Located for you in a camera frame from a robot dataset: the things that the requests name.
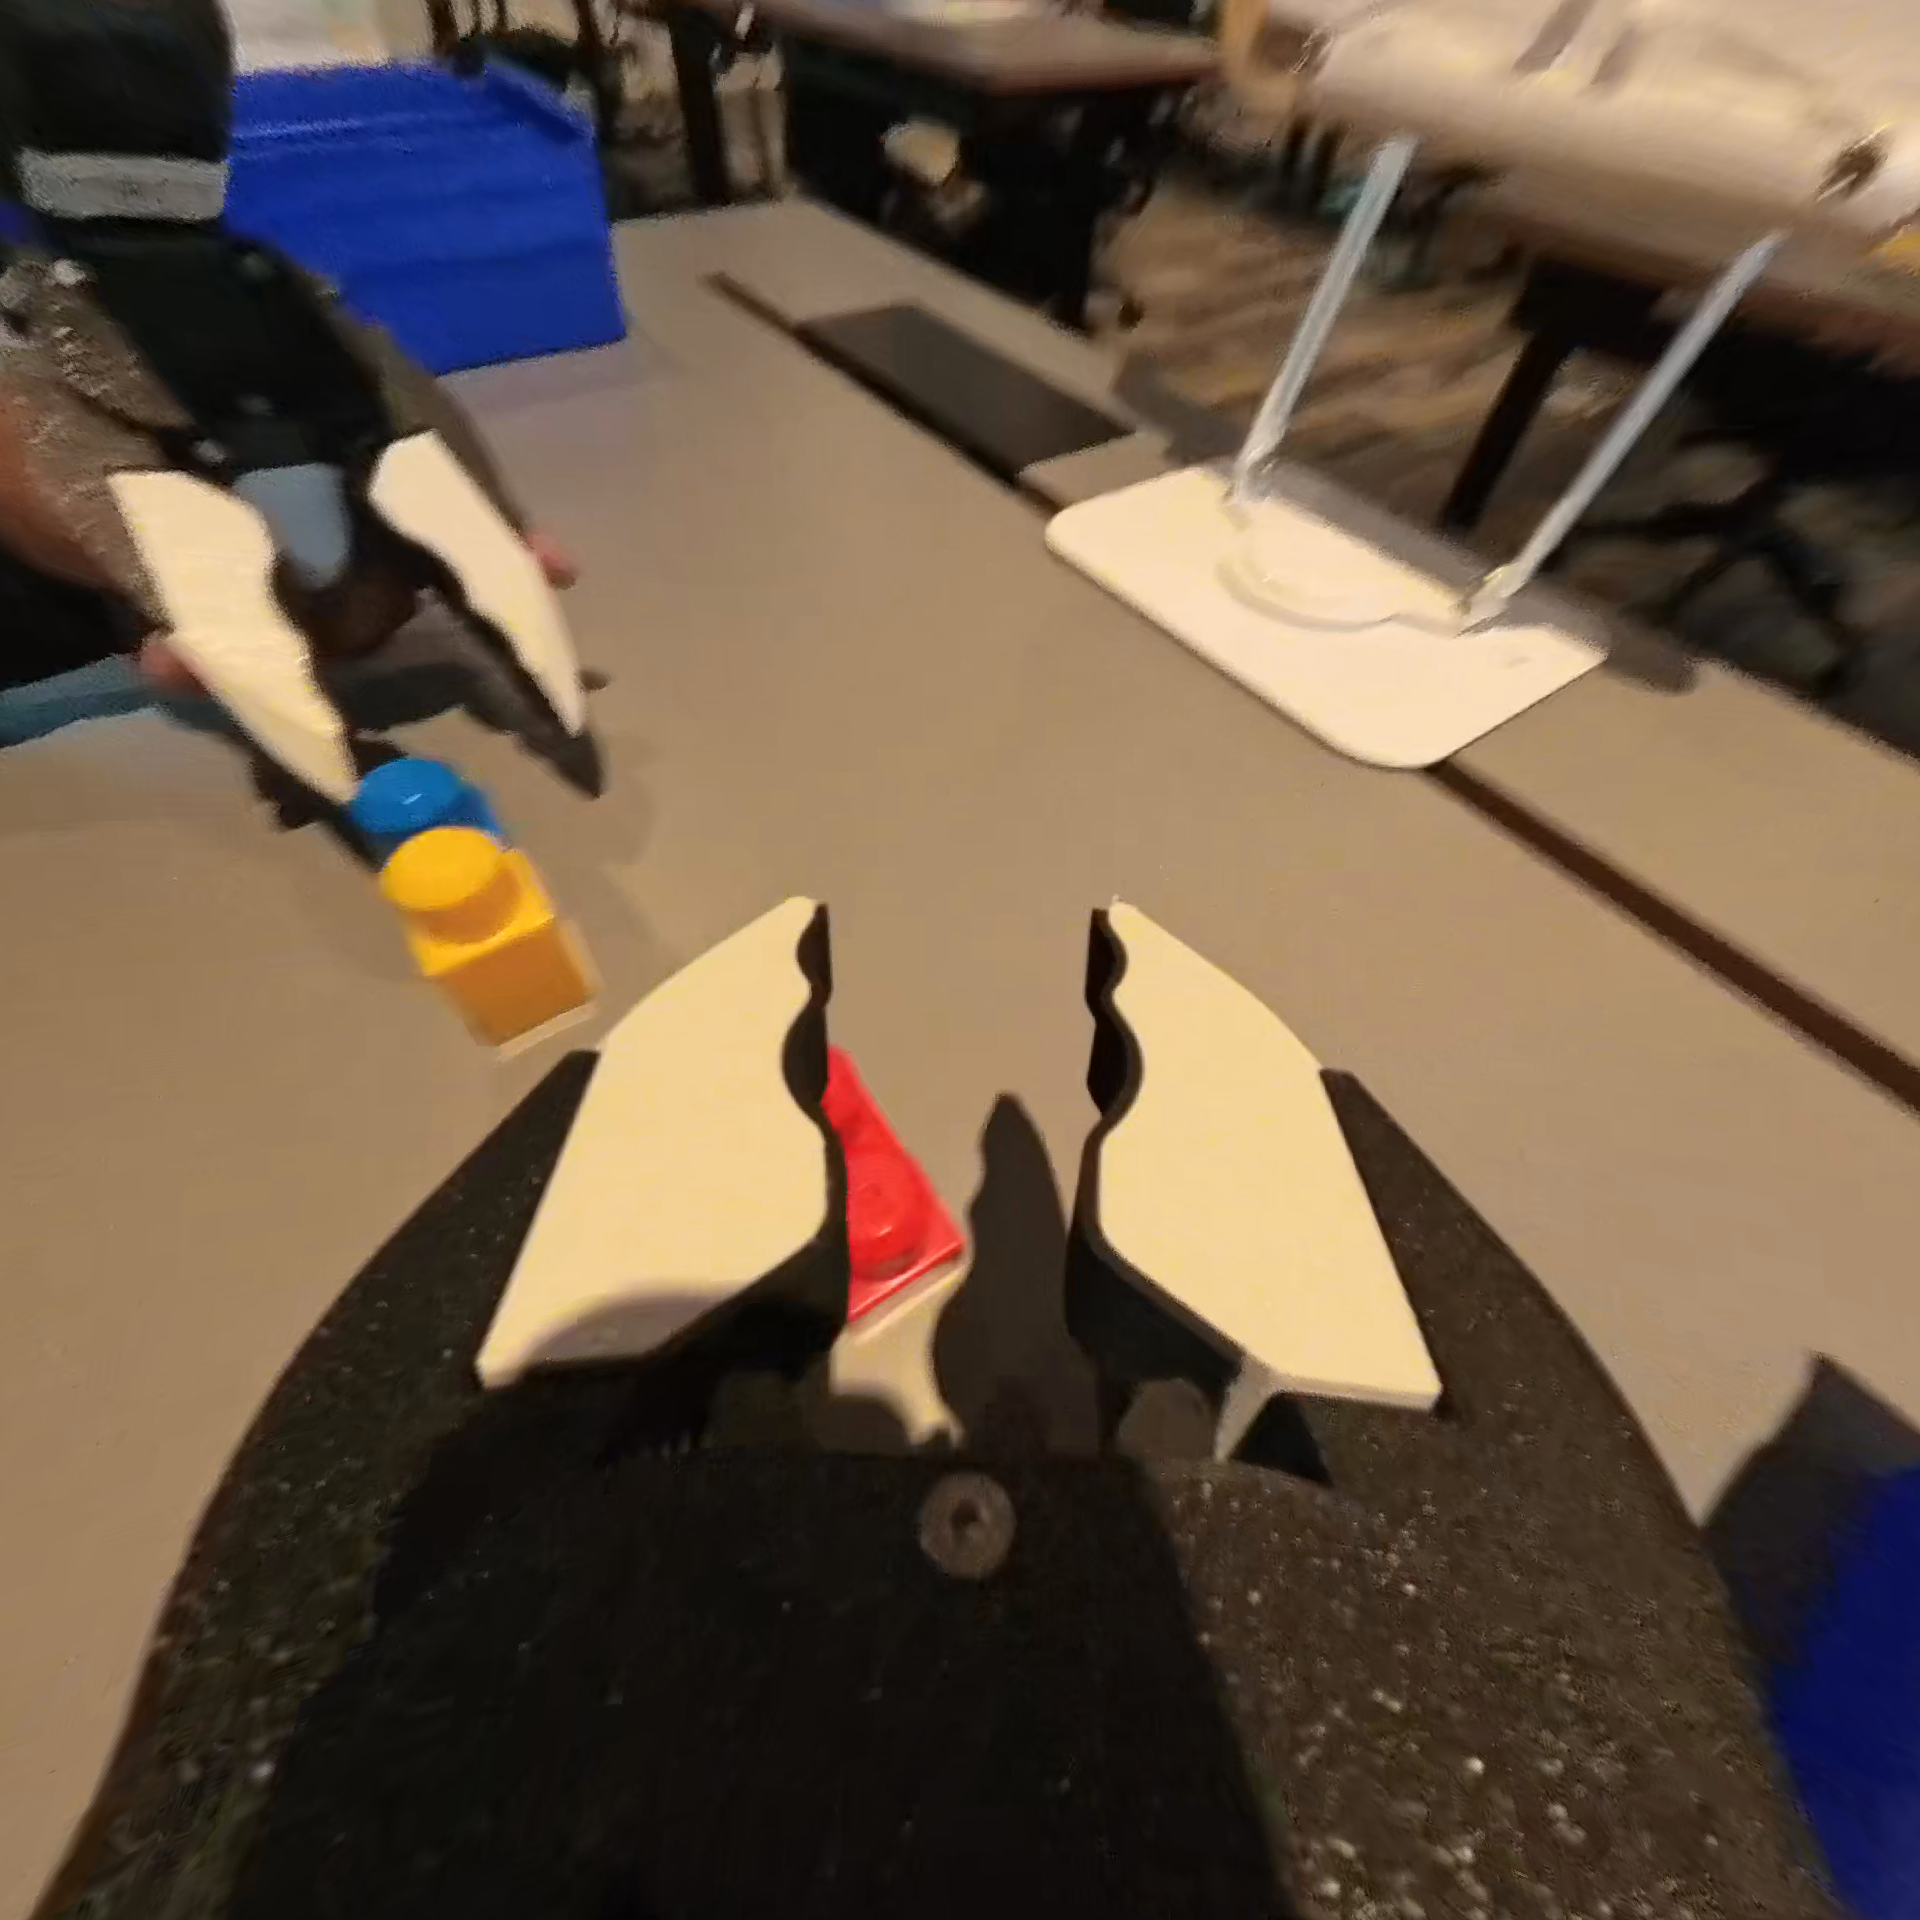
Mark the blue plastic bin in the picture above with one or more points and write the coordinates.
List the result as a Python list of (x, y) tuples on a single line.
[(1855, 1649), (436, 223)]

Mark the person's left hand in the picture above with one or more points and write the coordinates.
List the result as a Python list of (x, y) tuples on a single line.
[(45, 511)]

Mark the white stand base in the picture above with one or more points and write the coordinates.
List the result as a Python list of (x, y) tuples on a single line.
[(1396, 677)]

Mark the wooden desk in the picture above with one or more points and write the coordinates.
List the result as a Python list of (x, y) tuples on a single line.
[(976, 46), (1845, 300)]

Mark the blue one-stud block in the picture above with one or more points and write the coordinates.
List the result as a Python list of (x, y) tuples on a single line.
[(415, 795)]

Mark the yellow one-stud block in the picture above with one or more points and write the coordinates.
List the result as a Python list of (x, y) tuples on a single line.
[(496, 943)]

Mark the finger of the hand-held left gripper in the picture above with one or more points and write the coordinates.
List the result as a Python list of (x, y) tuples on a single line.
[(234, 632), (488, 579)]

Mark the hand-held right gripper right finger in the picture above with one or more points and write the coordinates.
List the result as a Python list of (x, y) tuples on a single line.
[(1245, 1201)]

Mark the person's left forearm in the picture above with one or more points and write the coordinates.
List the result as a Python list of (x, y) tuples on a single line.
[(54, 645)]

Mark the red one-stud block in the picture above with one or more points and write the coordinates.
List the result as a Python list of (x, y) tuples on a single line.
[(887, 1201)]

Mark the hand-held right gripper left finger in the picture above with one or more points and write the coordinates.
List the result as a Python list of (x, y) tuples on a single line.
[(661, 1183)]

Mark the black table pad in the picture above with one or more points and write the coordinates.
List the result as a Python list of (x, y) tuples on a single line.
[(976, 391)]

